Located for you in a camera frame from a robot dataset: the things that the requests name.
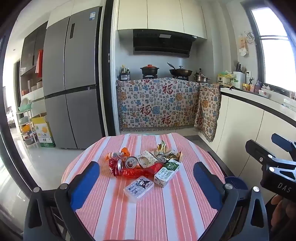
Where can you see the green white milk carton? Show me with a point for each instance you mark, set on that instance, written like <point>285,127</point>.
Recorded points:
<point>167,172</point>

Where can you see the crushed orange soda can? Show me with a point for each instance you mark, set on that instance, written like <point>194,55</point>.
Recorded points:
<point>123,151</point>

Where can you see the clear plastic cartoon box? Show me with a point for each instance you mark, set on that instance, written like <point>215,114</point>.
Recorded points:
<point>138,188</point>

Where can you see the aluminium soda can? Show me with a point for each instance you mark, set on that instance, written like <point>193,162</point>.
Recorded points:
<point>131,162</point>

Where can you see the red soda can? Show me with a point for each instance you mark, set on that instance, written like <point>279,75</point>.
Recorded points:
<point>114,166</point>

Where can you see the small printed blanket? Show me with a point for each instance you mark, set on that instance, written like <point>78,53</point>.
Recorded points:
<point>207,111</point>

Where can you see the white storage rack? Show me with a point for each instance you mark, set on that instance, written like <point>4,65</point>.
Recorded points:
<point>27,129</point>

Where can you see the window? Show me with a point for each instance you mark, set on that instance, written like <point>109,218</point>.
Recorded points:
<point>275,51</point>

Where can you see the condiment bottle rack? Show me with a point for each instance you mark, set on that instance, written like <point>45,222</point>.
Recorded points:
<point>124,73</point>

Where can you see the red plastic bag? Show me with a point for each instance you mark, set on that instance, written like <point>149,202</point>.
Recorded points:
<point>141,172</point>

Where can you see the person's right hand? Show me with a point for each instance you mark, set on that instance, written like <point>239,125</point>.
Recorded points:
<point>284,213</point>

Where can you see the blue trash bin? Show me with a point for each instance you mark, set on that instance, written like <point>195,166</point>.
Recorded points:
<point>234,183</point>

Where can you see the wall hanging ornament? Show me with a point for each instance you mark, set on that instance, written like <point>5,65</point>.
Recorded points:
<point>243,46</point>

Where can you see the large printed blanket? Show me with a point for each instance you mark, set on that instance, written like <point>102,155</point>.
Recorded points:
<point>157,104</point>

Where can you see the white knife block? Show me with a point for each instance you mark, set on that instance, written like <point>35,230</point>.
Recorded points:
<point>239,76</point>

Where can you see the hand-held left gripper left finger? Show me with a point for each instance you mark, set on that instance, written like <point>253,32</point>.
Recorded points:
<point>86,183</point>

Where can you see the yellow green plastic bag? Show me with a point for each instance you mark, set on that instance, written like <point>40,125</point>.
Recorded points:
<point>226,75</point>

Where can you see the grey refrigerator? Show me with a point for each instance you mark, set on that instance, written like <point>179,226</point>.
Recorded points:
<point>71,81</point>

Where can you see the yellow cardboard box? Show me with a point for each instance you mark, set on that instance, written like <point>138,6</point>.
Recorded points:
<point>44,132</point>

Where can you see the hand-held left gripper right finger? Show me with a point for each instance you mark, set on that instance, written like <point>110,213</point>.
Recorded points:
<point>206,185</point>

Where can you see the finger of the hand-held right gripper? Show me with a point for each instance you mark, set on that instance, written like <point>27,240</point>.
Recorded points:
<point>281,140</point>
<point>256,150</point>

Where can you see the black wok with lid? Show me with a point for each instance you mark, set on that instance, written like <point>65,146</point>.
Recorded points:
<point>180,71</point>

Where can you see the white kitchen counter cabinet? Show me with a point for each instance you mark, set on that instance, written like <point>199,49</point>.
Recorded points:
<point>242,120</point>

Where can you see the steel pot with lid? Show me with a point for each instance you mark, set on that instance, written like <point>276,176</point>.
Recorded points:
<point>201,77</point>

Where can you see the black clay pot orange lid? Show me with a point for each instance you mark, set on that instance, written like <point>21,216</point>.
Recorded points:
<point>149,70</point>

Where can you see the floral paper box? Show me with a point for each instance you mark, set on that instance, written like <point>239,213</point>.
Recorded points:
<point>148,158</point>

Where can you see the white upper cabinets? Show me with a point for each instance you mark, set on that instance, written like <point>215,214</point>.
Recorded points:
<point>161,16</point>

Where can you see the wall shelving cabinet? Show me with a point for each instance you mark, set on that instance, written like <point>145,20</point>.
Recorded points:
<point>32,69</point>

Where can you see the black range hood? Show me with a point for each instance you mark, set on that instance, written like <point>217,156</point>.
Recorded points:
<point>161,44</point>

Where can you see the green plastic basin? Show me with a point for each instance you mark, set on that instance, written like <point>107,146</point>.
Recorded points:
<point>25,105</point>

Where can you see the red hanging bag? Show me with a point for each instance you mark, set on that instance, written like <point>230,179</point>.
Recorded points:
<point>39,63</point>

